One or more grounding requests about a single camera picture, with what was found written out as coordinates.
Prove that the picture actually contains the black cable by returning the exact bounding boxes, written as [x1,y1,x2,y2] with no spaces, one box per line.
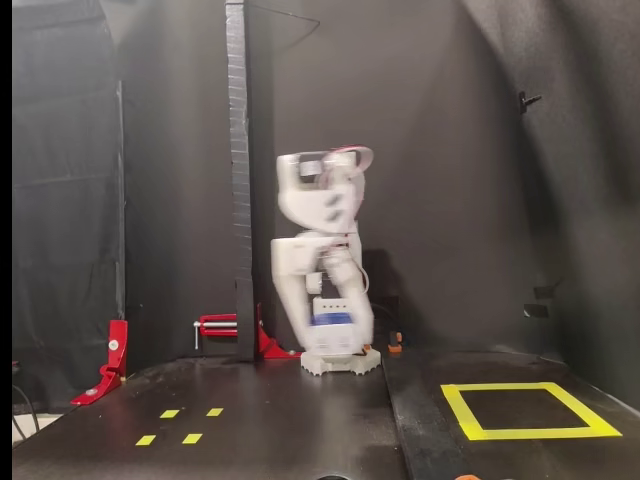
[12,383,41,442]

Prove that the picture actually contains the red metal angle bracket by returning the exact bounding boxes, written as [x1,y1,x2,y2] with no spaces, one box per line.
[69,319,130,407]

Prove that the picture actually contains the yellow tape square outline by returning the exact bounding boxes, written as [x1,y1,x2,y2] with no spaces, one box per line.
[439,382,624,442]

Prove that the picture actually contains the black foam wrapped post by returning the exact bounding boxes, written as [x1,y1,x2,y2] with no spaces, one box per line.
[224,0,257,363]

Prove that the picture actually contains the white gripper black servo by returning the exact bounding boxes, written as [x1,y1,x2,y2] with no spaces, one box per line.
[270,232,375,352]

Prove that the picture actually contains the blue white charger plug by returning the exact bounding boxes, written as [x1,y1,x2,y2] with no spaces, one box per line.
[305,312,362,354]

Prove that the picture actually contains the black backdrop cloth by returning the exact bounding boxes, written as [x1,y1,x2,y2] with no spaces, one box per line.
[117,0,640,416]

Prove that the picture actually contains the black shiny side curtain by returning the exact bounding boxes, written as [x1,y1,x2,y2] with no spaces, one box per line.
[12,0,126,414]

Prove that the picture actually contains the red white servo wire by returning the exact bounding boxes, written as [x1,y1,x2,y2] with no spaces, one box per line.
[323,145,376,176]

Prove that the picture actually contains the red clamp with silver screw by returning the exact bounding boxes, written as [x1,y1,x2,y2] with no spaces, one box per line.
[193,302,304,361]

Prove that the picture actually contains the black tape flap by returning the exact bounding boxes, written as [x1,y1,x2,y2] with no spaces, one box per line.
[532,277,566,301]

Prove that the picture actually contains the black spring clip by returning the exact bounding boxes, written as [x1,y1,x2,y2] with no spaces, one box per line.
[517,90,544,115]

